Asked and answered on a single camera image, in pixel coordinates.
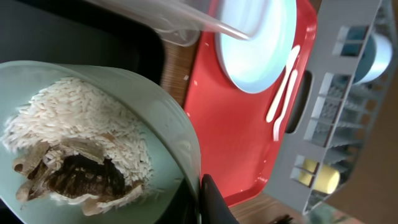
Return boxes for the black plastic tray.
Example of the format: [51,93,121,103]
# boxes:
[1,0,165,84]

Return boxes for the white plastic fork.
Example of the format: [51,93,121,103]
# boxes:
[273,70,298,142]

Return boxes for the grey dishwasher rack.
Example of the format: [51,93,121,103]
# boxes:
[265,0,397,215]

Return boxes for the green bowl with rice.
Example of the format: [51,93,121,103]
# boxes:
[1,61,201,223]

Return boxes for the clear plastic waste bin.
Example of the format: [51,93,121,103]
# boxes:
[87,0,271,40]

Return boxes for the red serving tray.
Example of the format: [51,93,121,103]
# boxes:
[183,0,318,208]

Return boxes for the light blue plate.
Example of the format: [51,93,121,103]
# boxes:
[215,0,297,94]

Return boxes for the light blue bowl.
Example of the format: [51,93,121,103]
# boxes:
[340,26,393,85]

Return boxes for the white plastic spoon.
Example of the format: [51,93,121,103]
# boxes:
[266,45,301,123]

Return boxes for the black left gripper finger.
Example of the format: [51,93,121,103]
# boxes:
[200,174,239,224]

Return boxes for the yellow plastic cup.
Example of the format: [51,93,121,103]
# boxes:
[298,159,340,194]

